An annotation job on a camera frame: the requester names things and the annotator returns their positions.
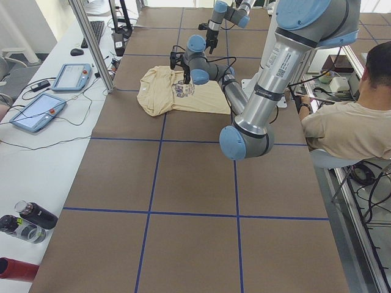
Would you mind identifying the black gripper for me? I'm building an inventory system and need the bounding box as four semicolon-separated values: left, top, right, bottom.
174;52;191;84
206;28;219;54

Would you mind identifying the beige long-sleeve printed shirt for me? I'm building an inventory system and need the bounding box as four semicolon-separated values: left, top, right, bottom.
137;66;230;117

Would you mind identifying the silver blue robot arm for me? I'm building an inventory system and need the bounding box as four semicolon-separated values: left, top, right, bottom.
199;0;255;54
170;0;360;161

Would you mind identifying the black keyboard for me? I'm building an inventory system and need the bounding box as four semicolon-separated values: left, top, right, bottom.
81;20;105;49

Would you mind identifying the black computer mouse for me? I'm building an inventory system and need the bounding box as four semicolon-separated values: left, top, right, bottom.
70;48;84;56

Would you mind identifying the blue teach pendant far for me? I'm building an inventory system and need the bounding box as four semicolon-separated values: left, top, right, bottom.
51;63;92;92

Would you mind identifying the blue teach pendant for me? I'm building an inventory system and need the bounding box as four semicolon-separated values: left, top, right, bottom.
51;63;92;92
9;93;67;132

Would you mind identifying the blue teach pendant near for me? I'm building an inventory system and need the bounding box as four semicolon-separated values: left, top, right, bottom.
9;93;67;132

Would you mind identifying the seated person in beige shirt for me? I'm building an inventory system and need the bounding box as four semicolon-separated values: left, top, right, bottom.
299;42;390;160

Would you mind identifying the black water bottle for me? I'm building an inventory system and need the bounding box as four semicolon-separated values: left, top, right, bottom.
14;200;58;230

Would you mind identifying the clear bottle black lid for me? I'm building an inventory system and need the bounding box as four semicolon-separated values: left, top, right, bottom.
1;215;47;244

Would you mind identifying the red cylinder bottle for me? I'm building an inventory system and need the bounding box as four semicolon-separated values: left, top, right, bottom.
1;257;39;282

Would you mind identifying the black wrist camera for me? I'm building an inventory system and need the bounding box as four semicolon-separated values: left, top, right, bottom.
198;23;208;31
170;51;181;70

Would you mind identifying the aluminium frame post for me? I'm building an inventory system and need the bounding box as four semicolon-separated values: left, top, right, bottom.
69;0;114;93

